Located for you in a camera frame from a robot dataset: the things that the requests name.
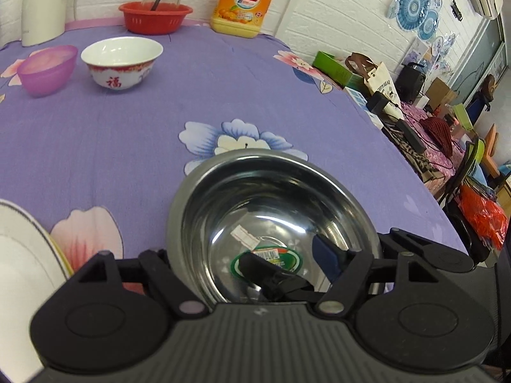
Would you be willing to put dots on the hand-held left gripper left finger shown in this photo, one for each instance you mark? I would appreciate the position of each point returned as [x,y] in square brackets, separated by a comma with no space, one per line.
[156,265]

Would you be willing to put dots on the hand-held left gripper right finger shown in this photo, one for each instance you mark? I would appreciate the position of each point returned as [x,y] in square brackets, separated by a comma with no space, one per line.
[324,256]

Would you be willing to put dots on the stainless steel bowl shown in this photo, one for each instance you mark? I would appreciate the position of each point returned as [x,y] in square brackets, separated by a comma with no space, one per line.
[259,207]

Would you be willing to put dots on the plain white plate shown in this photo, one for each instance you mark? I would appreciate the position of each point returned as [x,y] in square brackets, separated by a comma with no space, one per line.
[24,279]

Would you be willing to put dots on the purple floral tablecloth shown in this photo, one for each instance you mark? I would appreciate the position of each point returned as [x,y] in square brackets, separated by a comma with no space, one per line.
[159,127]

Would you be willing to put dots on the black power brick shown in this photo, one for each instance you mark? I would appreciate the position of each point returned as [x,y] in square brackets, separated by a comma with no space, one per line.
[411,135]

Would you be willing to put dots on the black power adapter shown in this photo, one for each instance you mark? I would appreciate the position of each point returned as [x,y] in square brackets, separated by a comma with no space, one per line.
[377,103]

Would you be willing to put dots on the white power strip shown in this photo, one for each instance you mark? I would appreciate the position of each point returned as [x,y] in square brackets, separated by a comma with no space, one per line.
[359,97]

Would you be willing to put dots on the dark red knit cloth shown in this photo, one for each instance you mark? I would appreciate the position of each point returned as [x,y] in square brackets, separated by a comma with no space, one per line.
[439,133]

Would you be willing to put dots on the beige tote bag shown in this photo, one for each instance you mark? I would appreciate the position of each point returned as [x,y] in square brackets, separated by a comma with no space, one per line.
[381,83]

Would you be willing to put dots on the green box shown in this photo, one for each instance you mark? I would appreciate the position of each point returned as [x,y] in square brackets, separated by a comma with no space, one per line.
[331,68]

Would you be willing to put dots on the black speaker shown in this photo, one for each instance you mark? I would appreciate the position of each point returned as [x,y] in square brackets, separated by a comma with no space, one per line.
[411,83]

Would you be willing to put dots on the cardboard box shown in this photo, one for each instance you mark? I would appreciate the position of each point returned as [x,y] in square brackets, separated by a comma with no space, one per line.
[441,95]

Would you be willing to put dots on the white porcelain bowl red print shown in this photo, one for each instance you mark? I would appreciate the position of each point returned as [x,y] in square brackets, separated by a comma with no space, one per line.
[119,64]

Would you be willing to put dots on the purple plastic bowl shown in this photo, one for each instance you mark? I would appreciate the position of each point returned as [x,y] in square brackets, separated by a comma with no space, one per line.
[48,72]

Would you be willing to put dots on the red plastic basket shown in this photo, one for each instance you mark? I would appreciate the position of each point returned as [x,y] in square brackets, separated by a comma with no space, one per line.
[155,20]

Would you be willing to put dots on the medium blue paper fan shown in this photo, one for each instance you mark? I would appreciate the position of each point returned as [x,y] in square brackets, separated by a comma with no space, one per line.
[428,26]

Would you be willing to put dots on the yellow detergent bottle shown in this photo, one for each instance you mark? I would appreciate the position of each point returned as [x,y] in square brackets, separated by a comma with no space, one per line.
[243,4]

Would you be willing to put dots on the large blue paper fan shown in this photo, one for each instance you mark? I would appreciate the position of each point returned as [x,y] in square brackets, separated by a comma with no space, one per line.
[413,6]

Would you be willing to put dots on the white thermal carafe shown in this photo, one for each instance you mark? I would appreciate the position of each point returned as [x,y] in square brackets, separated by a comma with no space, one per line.
[42,8]

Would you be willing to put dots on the black wall hook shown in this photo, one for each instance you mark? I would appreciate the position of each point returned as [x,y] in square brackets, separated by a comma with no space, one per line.
[457,10]

